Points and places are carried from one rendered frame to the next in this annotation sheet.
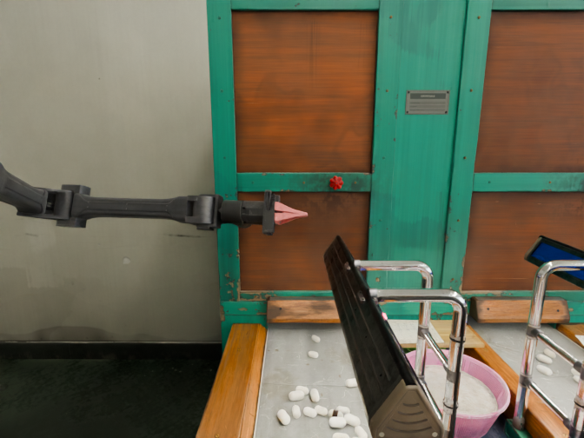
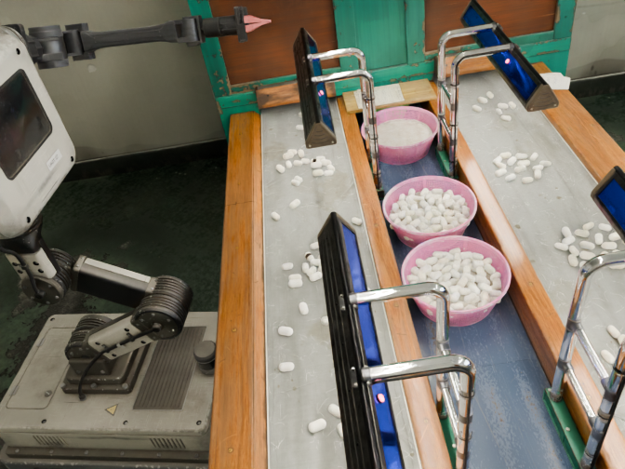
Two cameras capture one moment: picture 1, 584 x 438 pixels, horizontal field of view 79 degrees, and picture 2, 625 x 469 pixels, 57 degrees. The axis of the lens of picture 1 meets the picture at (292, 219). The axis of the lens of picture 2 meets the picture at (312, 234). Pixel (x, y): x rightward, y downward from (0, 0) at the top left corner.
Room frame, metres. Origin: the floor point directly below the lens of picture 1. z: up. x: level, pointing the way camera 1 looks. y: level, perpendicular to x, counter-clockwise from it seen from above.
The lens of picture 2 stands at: (-0.91, -0.12, 1.83)
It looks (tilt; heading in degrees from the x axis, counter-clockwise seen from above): 41 degrees down; 3
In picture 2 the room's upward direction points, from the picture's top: 11 degrees counter-clockwise
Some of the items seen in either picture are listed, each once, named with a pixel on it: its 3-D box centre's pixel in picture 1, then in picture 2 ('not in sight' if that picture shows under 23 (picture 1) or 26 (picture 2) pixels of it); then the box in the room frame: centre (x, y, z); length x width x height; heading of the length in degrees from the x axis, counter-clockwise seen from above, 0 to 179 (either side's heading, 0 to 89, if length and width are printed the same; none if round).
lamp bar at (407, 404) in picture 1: (357, 294); (310, 79); (0.64, -0.13, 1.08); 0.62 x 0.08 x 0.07; 0
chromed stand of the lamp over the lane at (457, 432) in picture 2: not in sight; (408, 402); (-0.33, -0.21, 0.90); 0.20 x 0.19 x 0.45; 0
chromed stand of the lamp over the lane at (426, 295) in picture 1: (394, 377); (344, 128); (0.64, -0.21, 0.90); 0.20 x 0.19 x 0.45; 0
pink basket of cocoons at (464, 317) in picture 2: not in sight; (454, 284); (0.09, -0.41, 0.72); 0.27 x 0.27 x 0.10
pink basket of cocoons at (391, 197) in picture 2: not in sight; (429, 215); (0.37, -0.41, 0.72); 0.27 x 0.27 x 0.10
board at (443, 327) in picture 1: (420, 333); (388, 96); (1.03, -0.41, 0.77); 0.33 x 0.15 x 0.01; 90
